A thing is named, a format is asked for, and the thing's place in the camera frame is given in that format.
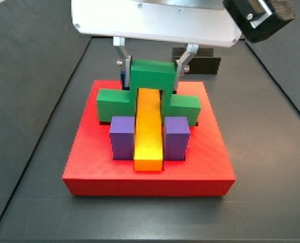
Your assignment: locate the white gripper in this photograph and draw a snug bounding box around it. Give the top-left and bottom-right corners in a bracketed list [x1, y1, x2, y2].
[71, 0, 241, 89]

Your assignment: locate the green U-shaped block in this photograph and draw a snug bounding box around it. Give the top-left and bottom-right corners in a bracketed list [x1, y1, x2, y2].
[97, 60, 201, 126]

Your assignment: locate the black angle fixture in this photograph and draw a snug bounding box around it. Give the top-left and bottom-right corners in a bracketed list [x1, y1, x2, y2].
[172, 47, 221, 75]

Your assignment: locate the red base board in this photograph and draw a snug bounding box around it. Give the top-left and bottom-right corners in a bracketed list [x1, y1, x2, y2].
[63, 81, 237, 196]

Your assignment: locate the blue block left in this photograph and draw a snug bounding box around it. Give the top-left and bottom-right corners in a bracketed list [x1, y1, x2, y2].
[121, 71, 126, 90]

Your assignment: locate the yellow long block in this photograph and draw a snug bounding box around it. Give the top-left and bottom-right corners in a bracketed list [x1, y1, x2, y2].
[134, 88, 162, 172]

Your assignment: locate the purple block right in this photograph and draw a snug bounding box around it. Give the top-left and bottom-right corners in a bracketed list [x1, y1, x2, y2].
[110, 116, 136, 160]

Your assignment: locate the purple block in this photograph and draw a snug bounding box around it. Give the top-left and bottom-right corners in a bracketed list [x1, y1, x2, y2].
[110, 116, 136, 160]
[164, 117, 190, 160]

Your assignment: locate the purple block left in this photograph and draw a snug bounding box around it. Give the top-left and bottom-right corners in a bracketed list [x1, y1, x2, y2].
[164, 117, 190, 160]

